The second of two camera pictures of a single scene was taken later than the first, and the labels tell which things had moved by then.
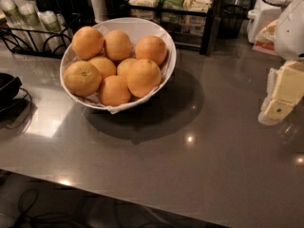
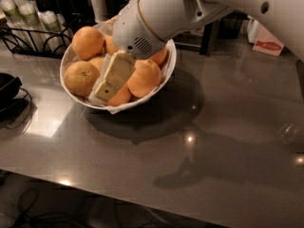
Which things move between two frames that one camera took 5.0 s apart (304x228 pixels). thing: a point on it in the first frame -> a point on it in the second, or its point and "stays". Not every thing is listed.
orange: (82, 78) stays
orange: (87, 42) stays
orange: (142, 78) stays
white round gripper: (291, 35) -> (134, 30)
